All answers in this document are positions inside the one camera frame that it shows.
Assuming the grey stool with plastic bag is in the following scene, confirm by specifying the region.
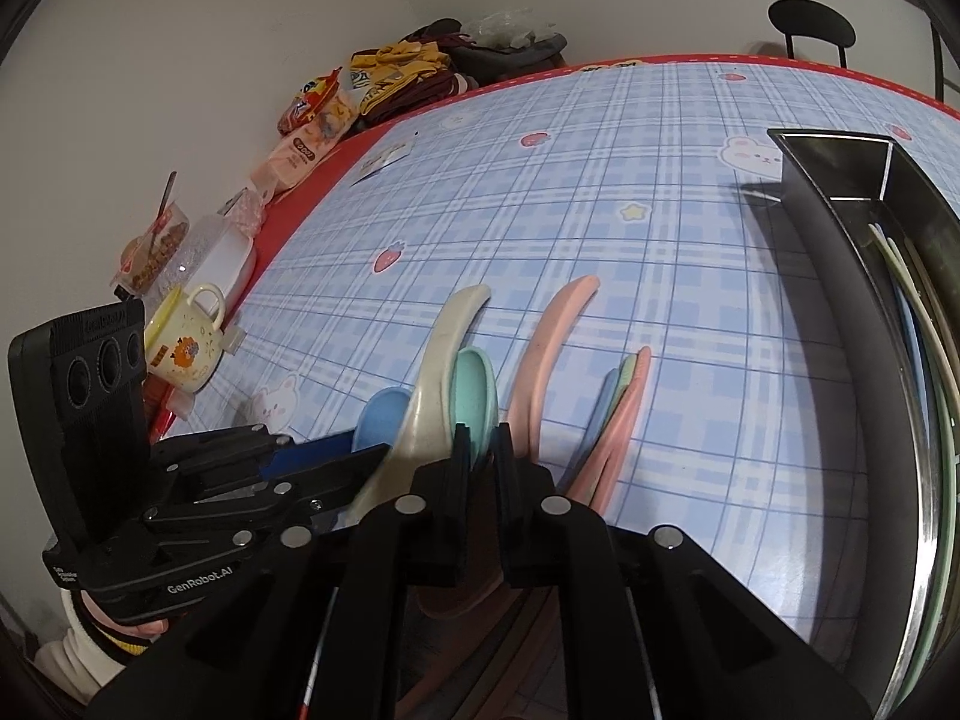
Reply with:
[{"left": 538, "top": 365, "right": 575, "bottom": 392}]
[{"left": 450, "top": 7, "right": 569, "bottom": 82}]

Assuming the blue chopstick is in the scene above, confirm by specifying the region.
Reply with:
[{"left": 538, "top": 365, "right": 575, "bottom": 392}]
[
  {"left": 896, "top": 307, "right": 931, "bottom": 436},
  {"left": 577, "top": 369, "right": 623, "bottom": 481}
]

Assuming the pile of clothes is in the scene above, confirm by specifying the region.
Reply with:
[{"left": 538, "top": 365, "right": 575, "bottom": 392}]
[{"left": 351, "top": 22, "right": 481, "bottom": 125}]

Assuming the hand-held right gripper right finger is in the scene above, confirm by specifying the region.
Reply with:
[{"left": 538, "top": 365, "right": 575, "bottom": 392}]
[{"left": 495, "top": 424, "right": 875, "bottom": 720}]

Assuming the black round-back chair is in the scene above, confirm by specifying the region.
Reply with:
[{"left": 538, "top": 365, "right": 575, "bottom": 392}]
[{"left": 769, "top": 0, "right": 856, "bottom": 68}]

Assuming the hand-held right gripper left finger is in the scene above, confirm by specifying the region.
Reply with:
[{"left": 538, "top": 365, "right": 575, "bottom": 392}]
[{"left": 82, "top": 424, "right": 492, "bottom": 720}]

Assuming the snack cup with stick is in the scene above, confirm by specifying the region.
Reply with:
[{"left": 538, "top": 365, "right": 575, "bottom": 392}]
[{"left": 116, "top": 172, "right": 188, "bottom": 293}]

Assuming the green chopstick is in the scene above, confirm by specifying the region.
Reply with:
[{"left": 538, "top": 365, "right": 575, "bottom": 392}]
[{"left": 615, "top": 356, "right": 638, "bottom": 421}]

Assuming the red snack bag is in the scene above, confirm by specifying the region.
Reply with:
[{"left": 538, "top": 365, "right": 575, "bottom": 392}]
[{"left": 277, "top": 67, "right": 353, "bottom": 140}]

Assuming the small white card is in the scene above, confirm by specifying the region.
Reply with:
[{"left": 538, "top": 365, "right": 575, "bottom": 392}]
[{"left": 352, "top": 150, "right": 410, "bottom": 181}]

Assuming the cream spoon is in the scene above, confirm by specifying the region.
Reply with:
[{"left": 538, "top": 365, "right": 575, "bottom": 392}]
[{"left": 341, "top": 285, "right": 492, "bottom": 530}]

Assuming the black metal chair frame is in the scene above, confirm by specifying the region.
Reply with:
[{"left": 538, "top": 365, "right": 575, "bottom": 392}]
[{"left": 930, "top": 15, "right": 960, "bottom": 106}]

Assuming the clear plastic container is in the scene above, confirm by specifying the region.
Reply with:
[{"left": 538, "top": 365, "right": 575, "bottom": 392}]
[{"left": 172, "top": 214, "right": 256, "bottom": 308}]

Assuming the blue plaid table mat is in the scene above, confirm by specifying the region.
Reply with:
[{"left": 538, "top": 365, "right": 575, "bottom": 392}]
[{"left": 161, "top": 58, "right": 960, "bottom": 680}]

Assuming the yellow printed cup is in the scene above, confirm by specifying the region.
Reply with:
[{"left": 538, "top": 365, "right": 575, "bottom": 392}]
[{"left": 145, "top": 283, "right": 226, "bottom": 395}]

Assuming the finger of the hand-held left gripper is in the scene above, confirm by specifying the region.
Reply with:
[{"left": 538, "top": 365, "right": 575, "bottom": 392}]
[
  {"left": 142, "top": 446, "right": 391, "bottom": 541},
  {"left": 150, "top": 424, "right": 353, "bottom": 500}
]

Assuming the steel utensil tray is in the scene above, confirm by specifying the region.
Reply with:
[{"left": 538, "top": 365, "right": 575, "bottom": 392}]
[{"left": 766, "top": 129, "right": 960, "bottom": 720}]

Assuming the cream chopstick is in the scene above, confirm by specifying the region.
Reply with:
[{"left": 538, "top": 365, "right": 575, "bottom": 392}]
[{"left": 885, "top": 236, "right": 960, "bottom": 421}]

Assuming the pink snack packet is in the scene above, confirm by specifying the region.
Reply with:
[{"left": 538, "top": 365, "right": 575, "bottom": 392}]
[{"left": 251, "top": 135, "right": 338, "bottom": 196}]

